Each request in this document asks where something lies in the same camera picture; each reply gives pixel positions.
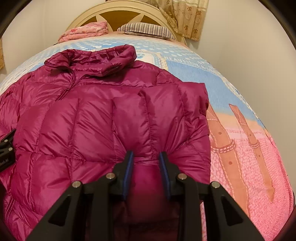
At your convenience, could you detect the striped pillow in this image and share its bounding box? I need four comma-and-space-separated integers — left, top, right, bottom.
117, 22, 176, 40

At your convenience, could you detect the pink and blue bedspread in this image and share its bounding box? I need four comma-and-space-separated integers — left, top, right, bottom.
1, 35, 294, 240

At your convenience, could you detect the folded pink floral blanket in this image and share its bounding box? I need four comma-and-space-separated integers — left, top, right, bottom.
58, 21, 109, 43

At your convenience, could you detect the beige patterned window curtain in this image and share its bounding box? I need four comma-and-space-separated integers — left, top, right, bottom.
146, 0, 209, 41

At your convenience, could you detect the magenta quilted puffer jacket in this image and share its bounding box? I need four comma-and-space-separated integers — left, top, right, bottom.
1, 45, 211, 240

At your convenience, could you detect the cream arched wooden headboard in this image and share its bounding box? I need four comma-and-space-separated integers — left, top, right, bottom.
67, 1, 187, 45

